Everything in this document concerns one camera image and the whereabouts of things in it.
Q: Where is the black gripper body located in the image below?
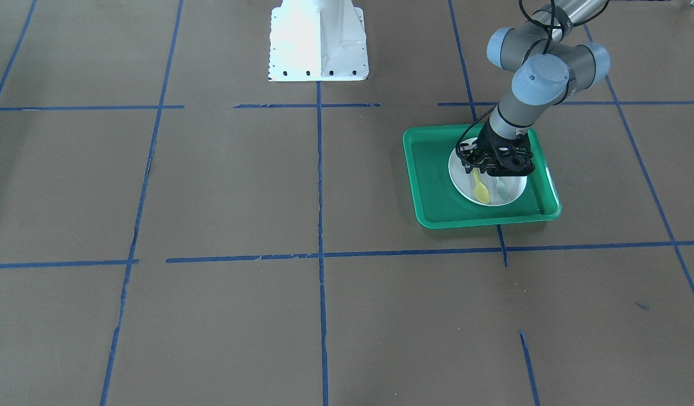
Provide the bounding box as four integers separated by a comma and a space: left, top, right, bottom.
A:
476, 122, 531, 164

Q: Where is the yellow plastic spoon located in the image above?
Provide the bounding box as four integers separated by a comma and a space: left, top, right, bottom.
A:
471, 169, 491, 205

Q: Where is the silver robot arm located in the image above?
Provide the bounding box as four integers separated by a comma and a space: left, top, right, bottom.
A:
454, 1, 611, 177

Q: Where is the white round plate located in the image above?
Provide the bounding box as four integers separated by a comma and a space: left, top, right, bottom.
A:
448, 151, 527, 206

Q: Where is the green plastic tray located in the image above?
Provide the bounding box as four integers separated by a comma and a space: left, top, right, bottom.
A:
403, 124, 562, 230

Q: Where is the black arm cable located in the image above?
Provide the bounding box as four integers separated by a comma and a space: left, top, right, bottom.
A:
455, 0, 573, 158

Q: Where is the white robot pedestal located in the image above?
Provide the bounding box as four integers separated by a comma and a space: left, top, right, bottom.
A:
268, 1, 370, 82

